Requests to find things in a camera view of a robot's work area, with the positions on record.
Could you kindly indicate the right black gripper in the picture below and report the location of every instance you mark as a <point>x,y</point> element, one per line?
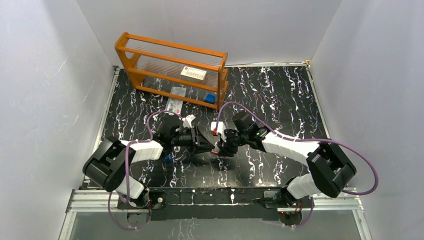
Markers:
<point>225,149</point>

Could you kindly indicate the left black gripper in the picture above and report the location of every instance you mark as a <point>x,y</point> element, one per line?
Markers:
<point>194,139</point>

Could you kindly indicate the red white staple box sleeve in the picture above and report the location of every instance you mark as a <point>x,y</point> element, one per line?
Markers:
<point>215,151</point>

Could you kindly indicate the blue stapler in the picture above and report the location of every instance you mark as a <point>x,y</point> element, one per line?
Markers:
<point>168,158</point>

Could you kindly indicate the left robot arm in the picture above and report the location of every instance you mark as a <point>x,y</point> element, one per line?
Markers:
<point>109,165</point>

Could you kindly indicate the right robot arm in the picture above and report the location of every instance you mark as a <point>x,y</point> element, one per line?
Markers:
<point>329,168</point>

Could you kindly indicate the small blue cube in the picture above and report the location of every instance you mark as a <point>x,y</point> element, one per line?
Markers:
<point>210,98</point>

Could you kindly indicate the clear plastic label packet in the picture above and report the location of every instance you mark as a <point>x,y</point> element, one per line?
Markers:
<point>173,104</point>

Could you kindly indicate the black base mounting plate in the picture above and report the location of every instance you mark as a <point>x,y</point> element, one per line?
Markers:
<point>264,203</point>

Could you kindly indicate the orange wooden shelf rack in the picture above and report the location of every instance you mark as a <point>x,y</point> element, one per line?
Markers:
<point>144,58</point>

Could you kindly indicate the white staple box on shelf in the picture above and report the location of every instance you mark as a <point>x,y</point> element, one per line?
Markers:
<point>192,74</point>

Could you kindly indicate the aluminium frame rail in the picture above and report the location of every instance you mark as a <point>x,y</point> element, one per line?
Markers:
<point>97,201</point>

